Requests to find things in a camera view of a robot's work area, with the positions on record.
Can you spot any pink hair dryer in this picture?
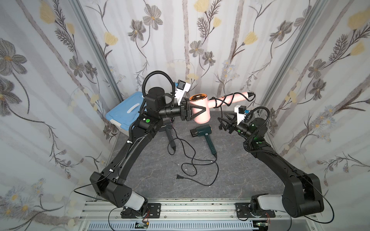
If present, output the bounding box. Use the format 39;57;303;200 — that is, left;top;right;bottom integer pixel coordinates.
189;92;256;124

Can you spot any dark green hair dryer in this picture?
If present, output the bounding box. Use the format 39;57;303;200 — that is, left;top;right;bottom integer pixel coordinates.
190;125;217;157

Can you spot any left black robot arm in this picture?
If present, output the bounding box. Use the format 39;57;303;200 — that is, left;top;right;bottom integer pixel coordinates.
90;70;206;218

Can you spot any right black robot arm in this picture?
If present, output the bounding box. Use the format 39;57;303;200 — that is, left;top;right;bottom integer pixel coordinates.
218;110;324;218

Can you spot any black hair dryer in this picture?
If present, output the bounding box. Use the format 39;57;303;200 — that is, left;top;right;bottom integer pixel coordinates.
161;121;219;187

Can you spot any blue lidded storage box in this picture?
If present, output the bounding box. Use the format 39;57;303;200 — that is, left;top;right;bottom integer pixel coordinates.
105;91;144;136

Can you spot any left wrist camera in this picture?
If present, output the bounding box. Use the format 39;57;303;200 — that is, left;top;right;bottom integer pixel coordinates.
175;80;191;105

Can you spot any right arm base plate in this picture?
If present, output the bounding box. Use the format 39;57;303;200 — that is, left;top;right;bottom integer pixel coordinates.
235;203;276;219

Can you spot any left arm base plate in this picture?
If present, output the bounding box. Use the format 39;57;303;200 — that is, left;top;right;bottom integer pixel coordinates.
120;203;161;219

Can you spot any aluminium mounting rail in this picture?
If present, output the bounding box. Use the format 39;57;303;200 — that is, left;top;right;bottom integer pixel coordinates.
76;199;323;231

